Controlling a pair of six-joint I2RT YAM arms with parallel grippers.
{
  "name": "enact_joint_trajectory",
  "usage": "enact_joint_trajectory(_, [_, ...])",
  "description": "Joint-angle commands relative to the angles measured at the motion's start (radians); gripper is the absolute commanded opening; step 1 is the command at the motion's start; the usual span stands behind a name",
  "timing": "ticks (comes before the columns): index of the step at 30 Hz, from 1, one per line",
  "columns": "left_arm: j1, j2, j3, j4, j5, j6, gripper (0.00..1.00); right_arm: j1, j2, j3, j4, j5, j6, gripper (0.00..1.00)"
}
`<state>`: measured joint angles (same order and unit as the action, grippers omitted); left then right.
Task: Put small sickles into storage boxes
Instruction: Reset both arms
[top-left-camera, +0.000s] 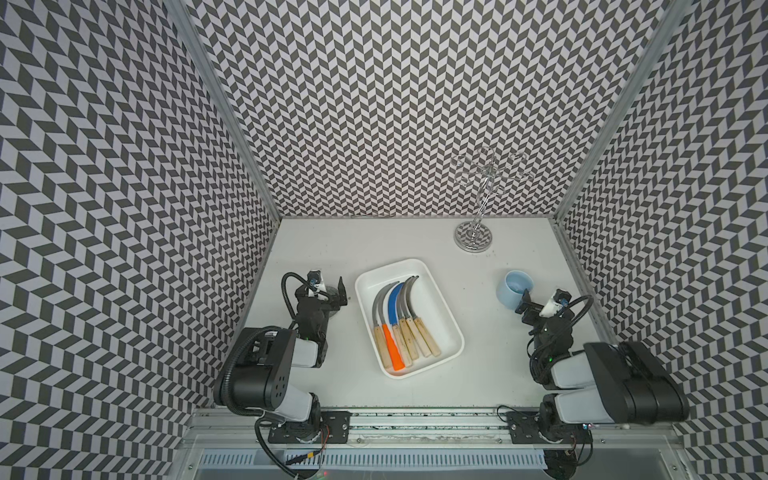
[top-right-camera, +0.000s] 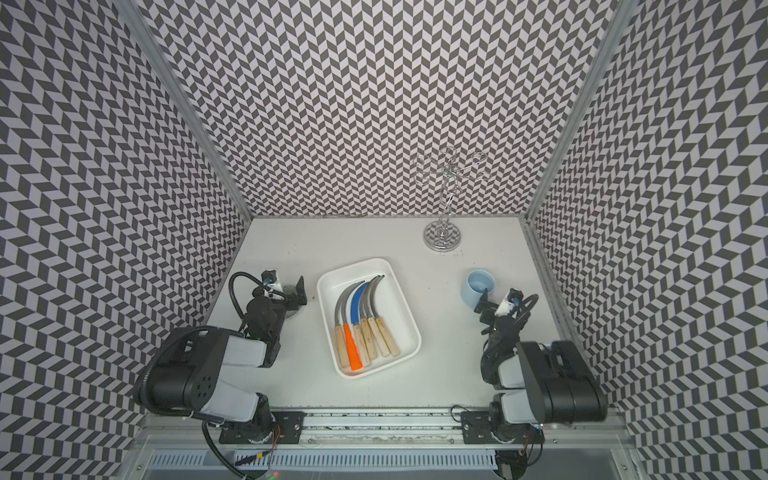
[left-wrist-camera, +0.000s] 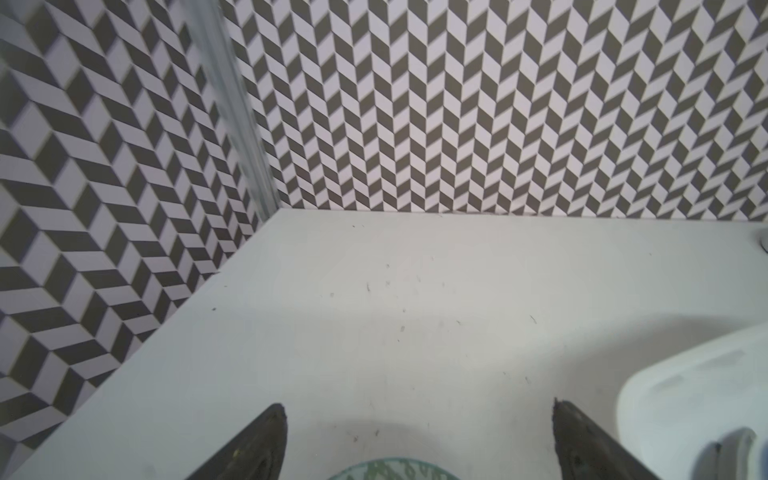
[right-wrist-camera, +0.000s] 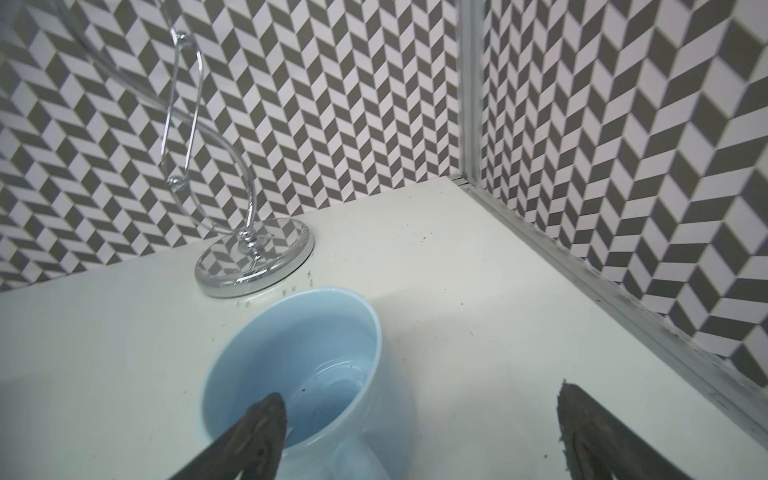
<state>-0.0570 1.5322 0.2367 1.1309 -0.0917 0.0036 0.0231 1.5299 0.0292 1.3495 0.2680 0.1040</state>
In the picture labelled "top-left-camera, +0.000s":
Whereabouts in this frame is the light blue mug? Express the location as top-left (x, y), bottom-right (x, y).
top-left (496, 270), bottom-right (534, 310)

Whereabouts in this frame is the blue blade sickle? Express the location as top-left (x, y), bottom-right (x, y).
top-left (388, 282), bottom-right (413, 367)

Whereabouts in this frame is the wooden handle sickle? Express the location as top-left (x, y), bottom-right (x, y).
top-left (397, 278), bottom-right (420, 363)
top-left (406, 276), bottom-right (442, 358)

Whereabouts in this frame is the orange collar sickle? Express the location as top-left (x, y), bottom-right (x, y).
top-left (373, 282), bottom-right (405, 372)

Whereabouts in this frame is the white plastic storage box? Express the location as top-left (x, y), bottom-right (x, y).
top-left (355, 259), bottom-right (465, 380)

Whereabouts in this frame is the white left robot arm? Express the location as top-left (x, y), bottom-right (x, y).
top-left (213, 270), bottom-right (351, 445)

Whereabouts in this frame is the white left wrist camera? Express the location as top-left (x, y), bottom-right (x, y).
top-left (307, 270), bottom-right (327, 296)

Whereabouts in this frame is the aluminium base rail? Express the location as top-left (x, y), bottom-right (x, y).
top-left (191, 407), bottom-right (679, 472)

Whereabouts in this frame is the chrome wire stand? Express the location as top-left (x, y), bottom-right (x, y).
top-left (451, 146), bottom-right (530, 254)

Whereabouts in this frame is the aluminium corner post right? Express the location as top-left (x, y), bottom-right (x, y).
top-left (553, 1), bottom-right (693, 224)

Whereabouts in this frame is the aluminium corner post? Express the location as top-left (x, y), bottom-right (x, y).
top-left (164, 0), bottom-right (281, 222)
top-left (553, 1), bottom-right (693, 224)

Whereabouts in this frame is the aluminium corner post left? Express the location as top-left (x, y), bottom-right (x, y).
top-left (164, 0), bottom-right (281, 222)

